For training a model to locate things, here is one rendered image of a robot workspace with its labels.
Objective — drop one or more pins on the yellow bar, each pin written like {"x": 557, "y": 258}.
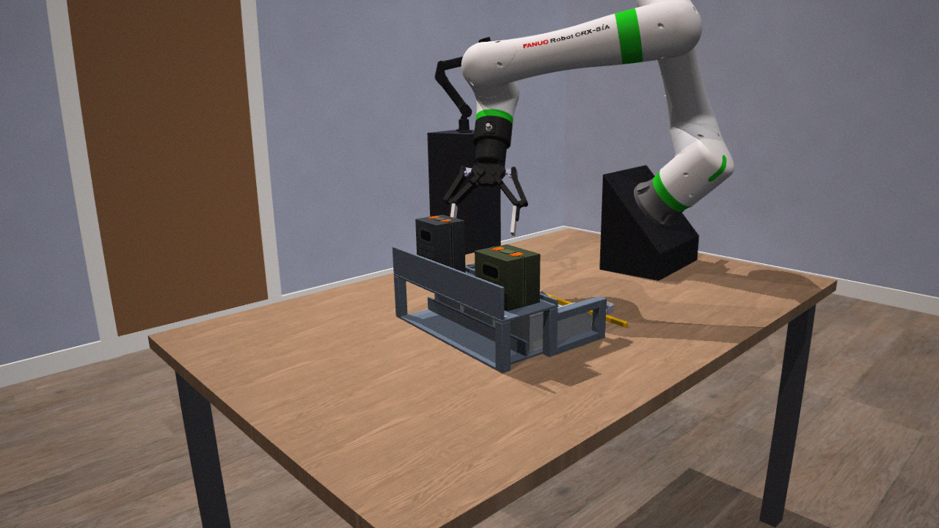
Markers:
{"x": 608, "y": 318}

